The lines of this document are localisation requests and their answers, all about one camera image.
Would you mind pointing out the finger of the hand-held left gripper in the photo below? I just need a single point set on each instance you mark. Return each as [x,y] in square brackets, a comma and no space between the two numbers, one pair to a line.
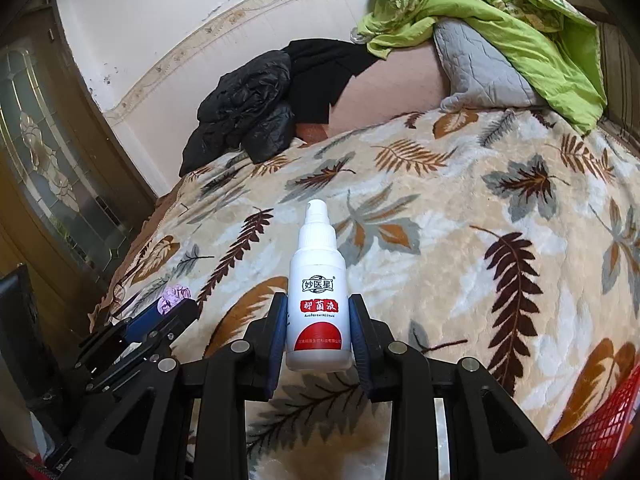
[145,321]
[130,365]

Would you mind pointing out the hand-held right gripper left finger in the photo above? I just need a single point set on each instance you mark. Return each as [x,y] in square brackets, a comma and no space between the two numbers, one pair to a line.
[281,345]

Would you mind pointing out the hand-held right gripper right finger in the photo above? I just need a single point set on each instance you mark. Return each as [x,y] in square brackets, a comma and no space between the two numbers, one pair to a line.
[357,345]

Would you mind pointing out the purple wrapper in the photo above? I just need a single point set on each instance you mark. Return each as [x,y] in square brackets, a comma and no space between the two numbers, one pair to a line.
[175,296]

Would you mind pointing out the white spray bottle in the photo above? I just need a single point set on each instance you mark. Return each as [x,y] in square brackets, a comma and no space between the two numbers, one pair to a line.
[317,310]

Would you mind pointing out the red plastic basket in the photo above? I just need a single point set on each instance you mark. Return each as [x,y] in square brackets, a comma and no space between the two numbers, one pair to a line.
[600,425]

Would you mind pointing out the eyeglasses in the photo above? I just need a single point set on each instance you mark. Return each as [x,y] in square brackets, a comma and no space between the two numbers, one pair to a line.
[119,297]

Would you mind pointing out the leaf print fleece blanket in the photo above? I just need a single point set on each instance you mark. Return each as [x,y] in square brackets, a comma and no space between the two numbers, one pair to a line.
[450,240]

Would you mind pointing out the wooden door with glass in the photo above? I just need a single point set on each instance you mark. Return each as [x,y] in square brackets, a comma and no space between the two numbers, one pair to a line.
[50,160]

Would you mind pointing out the black puffer jacket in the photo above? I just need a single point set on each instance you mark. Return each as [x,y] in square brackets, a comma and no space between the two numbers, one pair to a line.
[240,110]

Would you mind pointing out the pink bed sheet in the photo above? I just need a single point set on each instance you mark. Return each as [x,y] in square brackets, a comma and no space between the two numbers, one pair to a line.
[390,90]

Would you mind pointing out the black cloth garment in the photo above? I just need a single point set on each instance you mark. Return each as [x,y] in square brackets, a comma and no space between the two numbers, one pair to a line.
[330,70]

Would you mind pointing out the grey quilted pillow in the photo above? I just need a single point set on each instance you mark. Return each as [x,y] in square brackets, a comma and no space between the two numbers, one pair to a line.
[480,70]

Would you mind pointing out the clear plastic bottle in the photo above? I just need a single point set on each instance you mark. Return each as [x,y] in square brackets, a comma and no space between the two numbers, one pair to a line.
[359,36]

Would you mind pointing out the green patterned quilt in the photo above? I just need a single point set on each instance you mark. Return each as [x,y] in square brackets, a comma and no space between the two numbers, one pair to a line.
[500,20]

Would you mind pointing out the striped headboard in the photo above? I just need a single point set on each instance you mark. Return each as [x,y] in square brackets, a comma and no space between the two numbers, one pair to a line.
[620,75]

